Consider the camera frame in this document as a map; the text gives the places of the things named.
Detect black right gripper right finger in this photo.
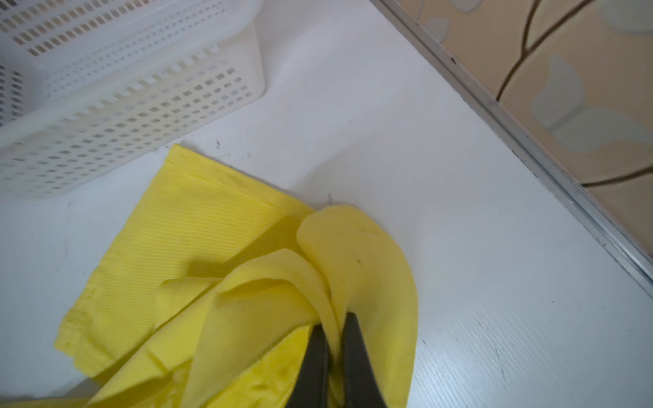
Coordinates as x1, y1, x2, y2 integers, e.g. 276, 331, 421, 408
342, 312, 387, 408

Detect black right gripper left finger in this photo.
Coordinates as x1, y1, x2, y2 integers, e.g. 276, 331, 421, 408
285, 325, 331, 408

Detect yellow trousers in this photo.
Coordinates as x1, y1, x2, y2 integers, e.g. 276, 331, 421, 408
32, 146, 418, 407

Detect white plastic perforated basket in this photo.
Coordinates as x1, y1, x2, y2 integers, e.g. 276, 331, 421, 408
1, 0, 265, 198

